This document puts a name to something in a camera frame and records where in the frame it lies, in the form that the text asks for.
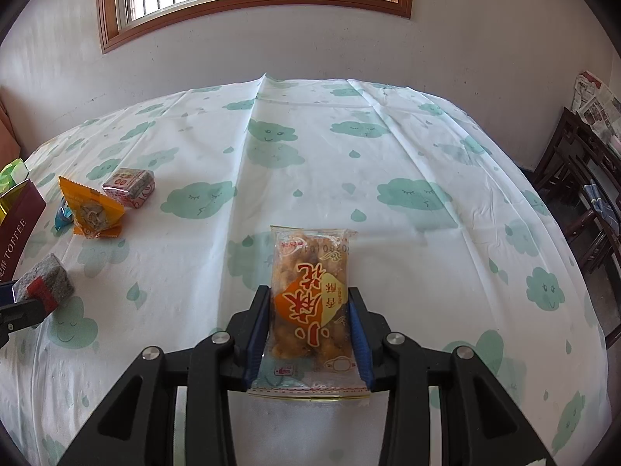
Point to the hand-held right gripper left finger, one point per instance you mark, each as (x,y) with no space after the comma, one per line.
(257,340)

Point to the stack of newspapers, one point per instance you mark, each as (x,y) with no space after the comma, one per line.
(596,107)

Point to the grey sesame cake packet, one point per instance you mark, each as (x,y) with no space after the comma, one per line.
(48,276)

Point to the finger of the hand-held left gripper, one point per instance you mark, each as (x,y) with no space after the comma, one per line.
(7,292)
(19,318)

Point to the brown cardboard sheet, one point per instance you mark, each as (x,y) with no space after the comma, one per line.
(6,131)

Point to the green tissue box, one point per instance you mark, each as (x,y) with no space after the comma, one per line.
(12,172)

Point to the white red square cake packet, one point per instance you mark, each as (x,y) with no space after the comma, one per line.
(128,187)

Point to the maroon and gold tin box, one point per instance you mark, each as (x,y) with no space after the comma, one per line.
(24,223)

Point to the dark wooden chair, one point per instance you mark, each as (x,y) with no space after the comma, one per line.
(567,155)

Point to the blue candy wrapper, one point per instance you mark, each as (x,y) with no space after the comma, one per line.
(63,218)

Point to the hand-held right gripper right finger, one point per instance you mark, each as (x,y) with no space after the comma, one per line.
(361,344)

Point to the clear fried twist packet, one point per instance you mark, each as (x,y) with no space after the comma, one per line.
(310,301)

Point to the orange snack packet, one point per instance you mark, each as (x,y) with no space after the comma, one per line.
(90,211)

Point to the cloud printed tablecloth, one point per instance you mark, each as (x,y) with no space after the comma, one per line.
(388,252)

